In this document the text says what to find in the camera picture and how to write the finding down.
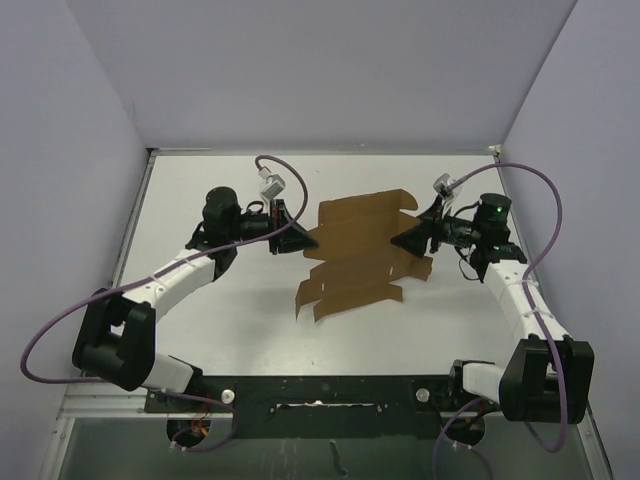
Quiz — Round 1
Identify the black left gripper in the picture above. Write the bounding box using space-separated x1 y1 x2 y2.
227 198 318 254

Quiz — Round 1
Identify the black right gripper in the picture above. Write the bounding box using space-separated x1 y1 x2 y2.
391 196 482 257

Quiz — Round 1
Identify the brown cardboard box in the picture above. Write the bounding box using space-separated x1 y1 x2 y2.
295 189 432 322

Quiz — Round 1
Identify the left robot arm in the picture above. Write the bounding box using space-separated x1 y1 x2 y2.
72 187 319 411

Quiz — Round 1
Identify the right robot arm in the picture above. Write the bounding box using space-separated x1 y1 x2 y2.
391 193 595 425

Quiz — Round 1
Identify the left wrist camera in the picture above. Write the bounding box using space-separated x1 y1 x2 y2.
259 174 286 203

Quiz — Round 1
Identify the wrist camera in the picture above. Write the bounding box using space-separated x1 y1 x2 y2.
259 174 286 203
433 173 461 202

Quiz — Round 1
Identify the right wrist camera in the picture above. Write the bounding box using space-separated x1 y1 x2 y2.
433 173 461 202

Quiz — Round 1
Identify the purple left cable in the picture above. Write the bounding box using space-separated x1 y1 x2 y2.
19 155 307 385

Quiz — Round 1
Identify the purple cable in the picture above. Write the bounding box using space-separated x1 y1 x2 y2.
432 161 569 480
19 155 307 385

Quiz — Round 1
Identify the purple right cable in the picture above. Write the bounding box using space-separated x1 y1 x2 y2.
432 161 569 480

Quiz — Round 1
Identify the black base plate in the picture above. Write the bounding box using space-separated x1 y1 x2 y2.
144 375 473 440

